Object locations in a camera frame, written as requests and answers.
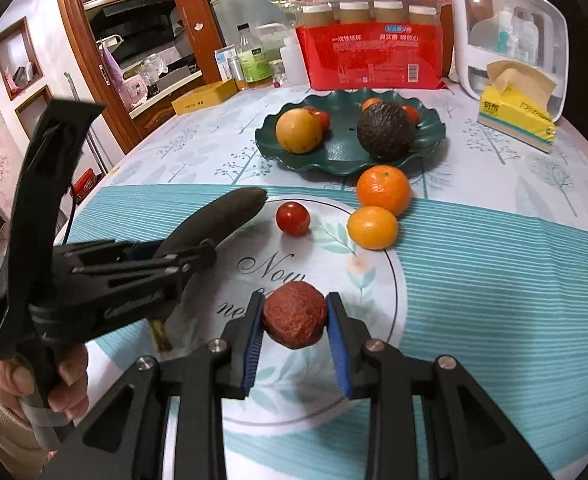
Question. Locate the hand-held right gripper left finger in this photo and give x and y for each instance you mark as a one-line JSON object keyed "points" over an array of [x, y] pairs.
{"points": [[251, 355]]}

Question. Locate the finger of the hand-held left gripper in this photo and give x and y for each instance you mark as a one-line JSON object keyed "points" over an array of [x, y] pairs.
{"points": [[193, 260], [143, 251]]}

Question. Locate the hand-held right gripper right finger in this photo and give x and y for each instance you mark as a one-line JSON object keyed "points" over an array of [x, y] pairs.
{"points": [[339, 350]]}

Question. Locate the wrinkled dark red fruit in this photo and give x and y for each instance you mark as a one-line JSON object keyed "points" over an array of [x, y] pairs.
{"points": [[295, 321]]}

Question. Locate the dark overripe banana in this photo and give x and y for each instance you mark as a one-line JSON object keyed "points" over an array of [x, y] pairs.
{"points": [[223, 210]]}

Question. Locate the white leaf-print plate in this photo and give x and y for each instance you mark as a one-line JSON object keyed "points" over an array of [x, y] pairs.
{"points": [[324, 260]]}

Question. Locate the red cherry tomato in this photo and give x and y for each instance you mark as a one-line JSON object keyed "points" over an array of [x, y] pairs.
{"points": [[412, 113], [293, 218], [322, 120]]}

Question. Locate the small yellow-orange citrus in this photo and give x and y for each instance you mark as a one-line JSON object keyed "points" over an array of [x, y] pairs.
{"points": [[372, 227]]}

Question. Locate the round orange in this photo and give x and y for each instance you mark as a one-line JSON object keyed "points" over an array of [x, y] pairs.
{"points": [[371, 104], [384, 190]]}

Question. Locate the large yellow orange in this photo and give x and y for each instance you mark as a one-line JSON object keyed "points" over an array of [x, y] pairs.
{"points": [[299, 130]]}

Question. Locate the dark green scalloped plate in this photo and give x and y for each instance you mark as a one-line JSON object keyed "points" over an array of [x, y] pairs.
{"points": [[341, 147]]}

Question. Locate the dark brown avocado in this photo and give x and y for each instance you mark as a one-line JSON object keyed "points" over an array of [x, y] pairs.
{"points": [[386, 132]]}

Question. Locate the person's left hand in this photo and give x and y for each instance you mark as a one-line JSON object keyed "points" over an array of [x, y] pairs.
{"points": [[73, 380]]}

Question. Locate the red lid container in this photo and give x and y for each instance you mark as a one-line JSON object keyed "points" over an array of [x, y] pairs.
{"points": [[84, 185]]}

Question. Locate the pink small appliance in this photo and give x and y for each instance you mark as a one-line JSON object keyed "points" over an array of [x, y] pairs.
{"points": [[134, 90]]}

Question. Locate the purple hanging bag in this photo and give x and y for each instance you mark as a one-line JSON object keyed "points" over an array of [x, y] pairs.
{"points": [[112, 67]]}

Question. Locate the flat yellow box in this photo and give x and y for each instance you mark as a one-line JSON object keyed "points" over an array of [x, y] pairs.
{"points": [[203, 97]]}

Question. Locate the metal can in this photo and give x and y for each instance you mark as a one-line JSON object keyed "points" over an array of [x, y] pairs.
{"points": [[236, 75]]}

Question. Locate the white carton box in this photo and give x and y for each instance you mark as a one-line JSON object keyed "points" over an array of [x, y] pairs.
{"points": [[225, 60]]}

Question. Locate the green label oil bottle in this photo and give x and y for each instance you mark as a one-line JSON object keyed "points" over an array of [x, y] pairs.
{"points": [[254, 65]]}

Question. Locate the small glass jar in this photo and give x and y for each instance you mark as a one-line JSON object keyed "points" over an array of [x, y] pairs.
{"points": [[278, 74]]}

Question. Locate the white squeeze bottle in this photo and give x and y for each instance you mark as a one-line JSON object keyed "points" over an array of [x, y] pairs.
{"points": [[294, 65]]}

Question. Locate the range hood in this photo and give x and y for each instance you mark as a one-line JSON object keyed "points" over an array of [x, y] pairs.
{"points": [[128, 7]]}

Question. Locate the red paper cup pack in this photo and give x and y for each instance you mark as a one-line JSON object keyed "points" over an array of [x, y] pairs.
{"points": [[374, 65]]}

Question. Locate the paper cup stack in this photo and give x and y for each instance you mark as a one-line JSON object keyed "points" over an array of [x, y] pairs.
{"points": [[389, 12], [422, 15], [354, 12], [319, 16]]}

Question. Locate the yellow tissue box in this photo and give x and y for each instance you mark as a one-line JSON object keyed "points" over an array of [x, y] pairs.
{"points": [[514, 115]]}

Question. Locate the white storage organiser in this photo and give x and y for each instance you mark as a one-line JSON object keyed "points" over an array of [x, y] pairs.
{"points": [[461, 35]]}

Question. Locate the white bottle teal label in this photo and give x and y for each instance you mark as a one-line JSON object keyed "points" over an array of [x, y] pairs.
{"points": [[506, 30]]}

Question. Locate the clear plastic bottle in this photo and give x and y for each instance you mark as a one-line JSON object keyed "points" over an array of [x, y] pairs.
{"points": [[529, 35]]}

